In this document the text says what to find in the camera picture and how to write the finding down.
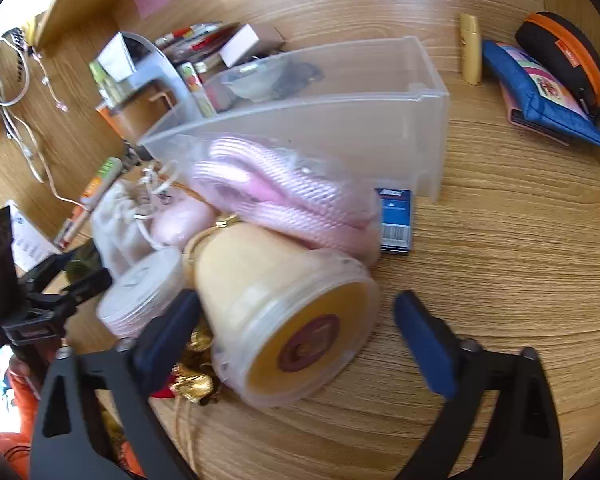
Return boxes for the white drawstring pouch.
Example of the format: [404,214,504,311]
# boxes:
[90,180,156,271]

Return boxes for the stack of red booklets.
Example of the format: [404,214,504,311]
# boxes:
[155,21,241,68]

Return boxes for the brown mug with lid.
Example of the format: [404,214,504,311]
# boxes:
[111,87,177,142]

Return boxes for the orange clothing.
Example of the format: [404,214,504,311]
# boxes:
[0,355,146,480]

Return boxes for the pink white cardboard box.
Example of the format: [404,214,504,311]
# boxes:
[219,22,288,68]

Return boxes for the bundle of marker pens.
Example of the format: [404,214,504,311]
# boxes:
[54,202,92,251]

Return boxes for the colourful dotted card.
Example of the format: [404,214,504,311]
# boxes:
[180,62,216,118]

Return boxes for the white printed paper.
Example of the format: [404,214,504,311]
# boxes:
[7,200,61,271]

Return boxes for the grey white desk organizer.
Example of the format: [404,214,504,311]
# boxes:
[90,31,193,126]

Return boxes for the wooden shelf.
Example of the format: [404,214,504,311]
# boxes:
[32,0,181,51]

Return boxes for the gold charm with cord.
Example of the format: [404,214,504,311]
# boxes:
[172,329,217,407]

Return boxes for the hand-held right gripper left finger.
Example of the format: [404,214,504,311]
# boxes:
[29,289,203,480]

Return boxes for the yellow jar with clear lid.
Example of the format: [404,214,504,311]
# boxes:
[192,222,381,408]

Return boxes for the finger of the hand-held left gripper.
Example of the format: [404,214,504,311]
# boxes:
[26,267,114,317]
[16,252,79,292]

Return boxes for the wooden desktop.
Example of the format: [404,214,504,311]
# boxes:
[0,0,600,480]

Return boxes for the small blue box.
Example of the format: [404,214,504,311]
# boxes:
[372,187,413,256]

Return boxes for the pink cable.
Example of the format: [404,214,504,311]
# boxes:
[177,135,383,266]

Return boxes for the blue zip pouch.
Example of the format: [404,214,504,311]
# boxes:
[482,40,600,150]

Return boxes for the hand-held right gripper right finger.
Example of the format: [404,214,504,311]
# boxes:
[392,290,566,480]

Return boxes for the black case with orange zip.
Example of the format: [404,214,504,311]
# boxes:
[515,11,600,121]

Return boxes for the black white patterned strap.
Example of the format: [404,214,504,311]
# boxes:
[5,27,31,86]

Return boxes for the white cables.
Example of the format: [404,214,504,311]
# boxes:
[0,30,86,208]

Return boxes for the white round box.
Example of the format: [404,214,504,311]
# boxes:
[96,246,186,338]

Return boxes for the white folded paper card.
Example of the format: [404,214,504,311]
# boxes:
[97,32,136,81]

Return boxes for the clear plastic bin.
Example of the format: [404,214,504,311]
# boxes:
[137,35,451,206]

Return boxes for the orange green cartoon tube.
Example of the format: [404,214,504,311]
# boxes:
[80,156,123,206]

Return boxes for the green spray bottle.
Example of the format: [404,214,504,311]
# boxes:
[89,60,113,103]

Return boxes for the gold tube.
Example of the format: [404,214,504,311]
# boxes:
[460,12,482,85]

